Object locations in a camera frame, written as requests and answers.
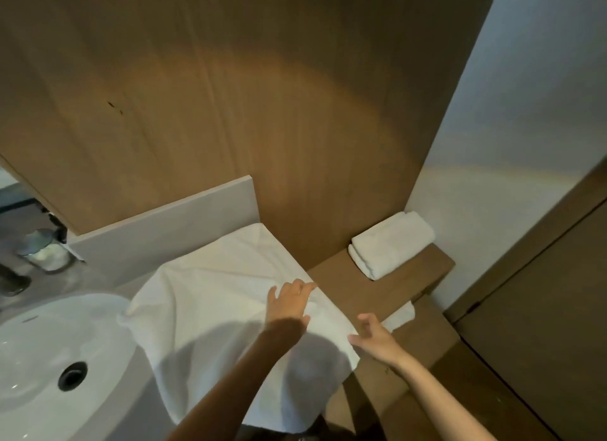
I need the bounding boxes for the person's right hand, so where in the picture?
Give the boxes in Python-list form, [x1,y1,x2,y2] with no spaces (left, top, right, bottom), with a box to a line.
[347,312,411,368]

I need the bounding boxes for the person's left hand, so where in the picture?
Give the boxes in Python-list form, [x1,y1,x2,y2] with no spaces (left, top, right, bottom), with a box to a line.
[265,278,319,335]

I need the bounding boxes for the wooden cabinet flap door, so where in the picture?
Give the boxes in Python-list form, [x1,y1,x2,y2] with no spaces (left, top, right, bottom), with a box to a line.
[324,294,462,441]

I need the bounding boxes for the large white towel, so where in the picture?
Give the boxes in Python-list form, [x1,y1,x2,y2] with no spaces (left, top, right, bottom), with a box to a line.
[117,222,361,435]

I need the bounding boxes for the person's right forearm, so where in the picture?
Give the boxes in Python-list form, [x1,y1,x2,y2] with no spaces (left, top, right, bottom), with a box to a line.
[391,355,499,441]

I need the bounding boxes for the person's left forearm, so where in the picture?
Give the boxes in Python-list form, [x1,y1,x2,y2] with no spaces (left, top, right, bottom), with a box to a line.
[166,317,309,441]

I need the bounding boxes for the person's dark trousers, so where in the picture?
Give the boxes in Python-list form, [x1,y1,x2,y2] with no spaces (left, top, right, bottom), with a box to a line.
[242,412,385,441]

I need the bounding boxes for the grey stone backsplash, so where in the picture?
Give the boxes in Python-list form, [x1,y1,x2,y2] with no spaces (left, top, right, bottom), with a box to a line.
[66,175,261,290]

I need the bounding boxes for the wooden back panel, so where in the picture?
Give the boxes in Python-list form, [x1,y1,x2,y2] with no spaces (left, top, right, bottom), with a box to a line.
[0,0,501,271]

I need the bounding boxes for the black sink drain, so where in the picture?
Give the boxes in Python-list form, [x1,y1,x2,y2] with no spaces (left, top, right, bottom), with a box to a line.
[58,361,89,392]

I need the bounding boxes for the glass jar with cotton pads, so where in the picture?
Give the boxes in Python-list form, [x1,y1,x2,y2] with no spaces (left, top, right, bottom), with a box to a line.
[18,227,75,272]

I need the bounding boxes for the white oval sink basin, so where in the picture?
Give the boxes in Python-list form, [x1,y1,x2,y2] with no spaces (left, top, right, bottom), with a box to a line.
[0,293,143,441]

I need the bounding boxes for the black faucet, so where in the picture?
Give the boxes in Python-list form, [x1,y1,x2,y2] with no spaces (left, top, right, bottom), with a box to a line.
[0,260,32,298]

